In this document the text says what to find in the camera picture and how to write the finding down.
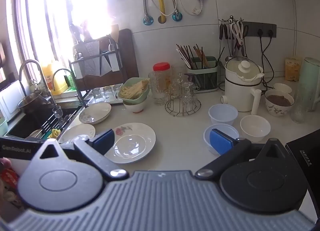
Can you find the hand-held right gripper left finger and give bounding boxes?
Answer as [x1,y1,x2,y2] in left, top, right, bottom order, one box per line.
[32,128,130,182]

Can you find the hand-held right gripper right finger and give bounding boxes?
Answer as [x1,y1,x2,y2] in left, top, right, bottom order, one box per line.
[194,128,291,179]

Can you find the translucent plastic bowl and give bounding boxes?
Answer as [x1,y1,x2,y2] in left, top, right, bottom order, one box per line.
[208,104,239,126]
[203,124,240,156]

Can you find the white plate red flower print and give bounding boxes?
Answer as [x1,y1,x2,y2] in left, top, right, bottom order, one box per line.
[104,122,157,164]

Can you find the plain white plate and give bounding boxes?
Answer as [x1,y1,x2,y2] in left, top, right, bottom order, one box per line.
[58,124,96,144]

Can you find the white plate grey leaf print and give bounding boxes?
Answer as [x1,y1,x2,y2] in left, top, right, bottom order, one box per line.
[79,102,112,125]

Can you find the white ceramic bowl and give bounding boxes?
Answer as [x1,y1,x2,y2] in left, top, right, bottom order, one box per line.
[240,115,271,143]

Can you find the person's left hand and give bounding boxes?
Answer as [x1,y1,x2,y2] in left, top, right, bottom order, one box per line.
[0,158,12,173]

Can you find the black kitchen sink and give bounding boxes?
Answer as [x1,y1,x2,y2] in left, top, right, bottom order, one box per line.
[5,101,83,142]

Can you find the plastic bag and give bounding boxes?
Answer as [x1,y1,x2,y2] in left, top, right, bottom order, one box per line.
[0,169,21,207]

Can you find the yellow cloth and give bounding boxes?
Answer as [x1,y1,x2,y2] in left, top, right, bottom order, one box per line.
[48,128,62,139]

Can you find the black sink roll rack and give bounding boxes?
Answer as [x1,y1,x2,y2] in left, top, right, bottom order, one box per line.
[40,109,81,138]

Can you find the white drip tray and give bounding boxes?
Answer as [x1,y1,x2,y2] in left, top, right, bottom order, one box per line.
[84,87,127,107]

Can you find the steel pot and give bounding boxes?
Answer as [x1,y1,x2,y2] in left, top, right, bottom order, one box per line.
[17,91,49,114]

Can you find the white bowl red foot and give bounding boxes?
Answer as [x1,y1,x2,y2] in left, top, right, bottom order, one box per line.
[123,97,148,114]

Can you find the white rice cooker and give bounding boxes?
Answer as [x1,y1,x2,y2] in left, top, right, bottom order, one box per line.
[221,56,265,115]

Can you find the wine glass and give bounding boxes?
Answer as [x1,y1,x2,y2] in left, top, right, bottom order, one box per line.
[51,106,63,123]

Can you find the bundle of dry noodles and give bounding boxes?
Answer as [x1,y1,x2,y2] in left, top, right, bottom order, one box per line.
[119,78,150,99]

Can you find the green colander basket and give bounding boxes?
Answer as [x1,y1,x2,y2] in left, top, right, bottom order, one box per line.
[117,77,151,101]

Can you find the green chopstick holder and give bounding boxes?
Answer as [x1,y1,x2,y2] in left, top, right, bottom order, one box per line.
[186,56,218,93]

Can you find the white ceramic mug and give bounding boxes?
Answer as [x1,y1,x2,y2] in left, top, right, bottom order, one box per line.
[265,89,295,117]

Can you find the green detergent bottle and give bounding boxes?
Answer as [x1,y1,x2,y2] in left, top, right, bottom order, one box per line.
[67,73,77,89]

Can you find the textured glass pitcher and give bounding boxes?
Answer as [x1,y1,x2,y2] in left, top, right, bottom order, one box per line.
[148,71,171,106]

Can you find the yellow oil bottle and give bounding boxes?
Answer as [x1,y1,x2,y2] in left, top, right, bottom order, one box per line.
[41,62,68,95]

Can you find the grey steel cleaver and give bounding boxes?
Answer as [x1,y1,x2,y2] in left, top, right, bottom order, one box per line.
[98,46,113,76]

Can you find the small white bowl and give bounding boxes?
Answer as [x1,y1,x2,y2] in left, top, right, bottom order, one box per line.
[273,82,293,94]

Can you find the tall steel faucet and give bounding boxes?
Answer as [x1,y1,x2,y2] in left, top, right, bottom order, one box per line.
[18,59,57,104]

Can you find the black induction cooker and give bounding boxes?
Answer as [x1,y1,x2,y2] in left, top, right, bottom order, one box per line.
[285,128,320,172]

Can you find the small steel faucet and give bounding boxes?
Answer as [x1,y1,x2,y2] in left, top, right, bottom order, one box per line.
[51,68,76,92]

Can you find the black dish rack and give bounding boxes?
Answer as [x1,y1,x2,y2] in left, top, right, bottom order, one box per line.
[68,34,123,102]

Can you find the embossed steel cleaver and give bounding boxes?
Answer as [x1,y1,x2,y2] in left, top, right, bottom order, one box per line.
[83,42,101,76]

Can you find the bundle of chopsticks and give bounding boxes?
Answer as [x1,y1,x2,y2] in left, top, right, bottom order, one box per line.
[176,43,208,69]

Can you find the clear jar red lid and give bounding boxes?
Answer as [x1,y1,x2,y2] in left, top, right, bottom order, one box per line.
[153,62,172,89]

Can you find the dark wooden cutting board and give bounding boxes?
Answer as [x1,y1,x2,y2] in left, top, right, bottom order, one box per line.
[117,28,140,79]

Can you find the yellow box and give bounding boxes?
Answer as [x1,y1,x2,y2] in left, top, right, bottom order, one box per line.
[285,56,303,82]

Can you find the pale green jug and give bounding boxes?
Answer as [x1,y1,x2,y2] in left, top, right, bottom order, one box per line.
[298,57,320,112]

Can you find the white kitchen scissors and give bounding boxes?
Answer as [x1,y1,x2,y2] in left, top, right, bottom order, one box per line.
[230,19,245,46]

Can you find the metal utensil hanging stand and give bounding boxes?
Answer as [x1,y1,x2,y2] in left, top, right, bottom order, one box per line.
[218,15,249,59]

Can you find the wire cup rack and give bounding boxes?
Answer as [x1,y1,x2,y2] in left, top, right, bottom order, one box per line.
[165,88,202,117]

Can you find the black power cable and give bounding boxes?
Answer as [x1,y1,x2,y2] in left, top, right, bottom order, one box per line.
[257,29,268,89]
[267,29,276,78]

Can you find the black wall power strip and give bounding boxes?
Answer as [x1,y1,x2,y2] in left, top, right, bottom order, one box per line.
[242,21,277,38]

